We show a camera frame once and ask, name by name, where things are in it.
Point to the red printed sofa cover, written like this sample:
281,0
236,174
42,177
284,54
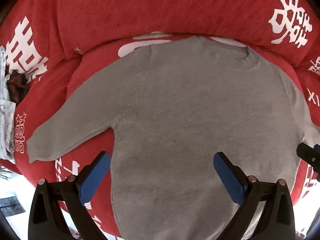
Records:
150,5

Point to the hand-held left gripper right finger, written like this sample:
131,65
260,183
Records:
230,180

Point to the grey knit sweater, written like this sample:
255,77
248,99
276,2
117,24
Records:
187,117

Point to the dark red patterned cloth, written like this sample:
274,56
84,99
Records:
17,85

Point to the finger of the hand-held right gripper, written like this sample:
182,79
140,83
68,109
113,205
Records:
308,155

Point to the dark floor mat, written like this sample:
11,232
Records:
11,203

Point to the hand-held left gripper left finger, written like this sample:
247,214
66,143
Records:
95,177

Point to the white patterned cloth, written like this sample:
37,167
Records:
6,120

